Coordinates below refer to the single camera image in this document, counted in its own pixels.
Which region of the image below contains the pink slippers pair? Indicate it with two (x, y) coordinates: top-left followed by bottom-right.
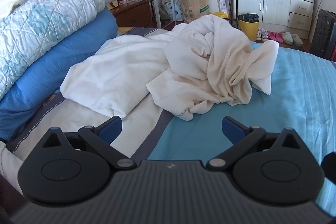
(267, 32), (284, 43)

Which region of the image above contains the brown paper bag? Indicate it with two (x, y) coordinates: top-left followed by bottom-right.
(179, 0), (210, 24)

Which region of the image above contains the clear plastic package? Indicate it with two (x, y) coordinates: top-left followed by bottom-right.
(217, 0), (231, 14)

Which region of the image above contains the white plastic bag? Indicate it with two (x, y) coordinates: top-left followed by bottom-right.
(163, 0), (184, 22)

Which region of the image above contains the plain white garment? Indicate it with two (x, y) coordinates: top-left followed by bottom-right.
(60, 31), (174, 119)

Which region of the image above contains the yellow trash bin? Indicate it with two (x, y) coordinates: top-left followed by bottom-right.
(238, 13), (260, 41)

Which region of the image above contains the light blue quilted blanket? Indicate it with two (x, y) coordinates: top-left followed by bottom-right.
(0, 0), (120, 100)

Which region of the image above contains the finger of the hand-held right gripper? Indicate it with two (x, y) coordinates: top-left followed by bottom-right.
(322, 152), (336, 178)

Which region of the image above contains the wooden nightstand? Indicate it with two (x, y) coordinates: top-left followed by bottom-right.
(109, 0), (154, 28)

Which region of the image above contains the white sneakers pair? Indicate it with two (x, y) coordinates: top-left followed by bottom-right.
(256, 28), (268, 41)

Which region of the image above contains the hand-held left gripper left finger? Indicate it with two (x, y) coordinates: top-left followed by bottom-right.
(39, 115), (137, 170)

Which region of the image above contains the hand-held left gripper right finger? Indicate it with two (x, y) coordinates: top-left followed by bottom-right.
(206, 116), (302, 170)

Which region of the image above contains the bed with blue striped sheet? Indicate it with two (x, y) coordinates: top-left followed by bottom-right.
(0, 27), (336, 214)

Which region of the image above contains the cream frog-print garment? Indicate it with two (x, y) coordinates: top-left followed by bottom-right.
(146, 15), (279, 122)

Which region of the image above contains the black suitcase with red strap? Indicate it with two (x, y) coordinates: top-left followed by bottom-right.
(309, 9), (336, 62)

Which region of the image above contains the blue duvet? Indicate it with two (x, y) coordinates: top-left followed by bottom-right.
(0, 7), (118, 142)

